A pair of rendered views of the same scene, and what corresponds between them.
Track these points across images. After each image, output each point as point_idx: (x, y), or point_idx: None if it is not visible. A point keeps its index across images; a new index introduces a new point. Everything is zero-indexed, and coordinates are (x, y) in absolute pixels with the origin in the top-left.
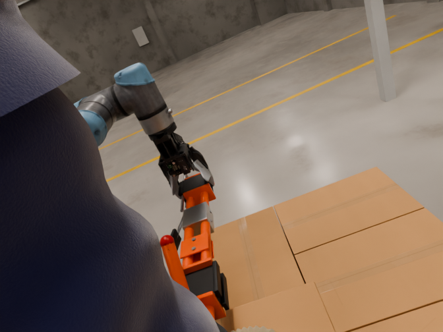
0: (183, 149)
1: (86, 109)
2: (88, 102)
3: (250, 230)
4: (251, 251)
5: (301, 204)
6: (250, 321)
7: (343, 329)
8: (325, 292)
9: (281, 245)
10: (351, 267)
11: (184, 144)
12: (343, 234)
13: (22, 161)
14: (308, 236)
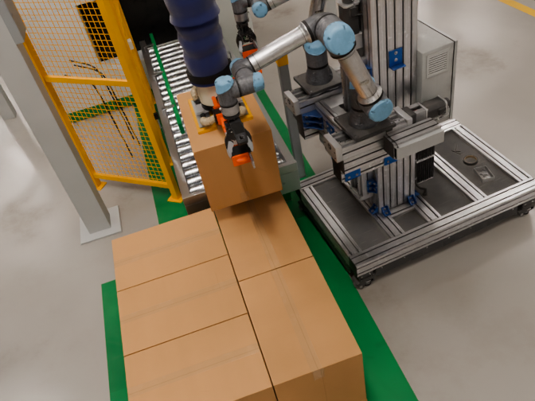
0: (225, 123)
1: (233, 64)
2: (239, 68)
3: (298, 347)
4: (291, 318)
5: (235, 381)
6: (219, 139)
7: (218, 258)
8: (224, 280)
9: (259, 323)
10: (202, 299)
11: (227, 127)
12: (200, 331)
13: None
14: (232, 332)
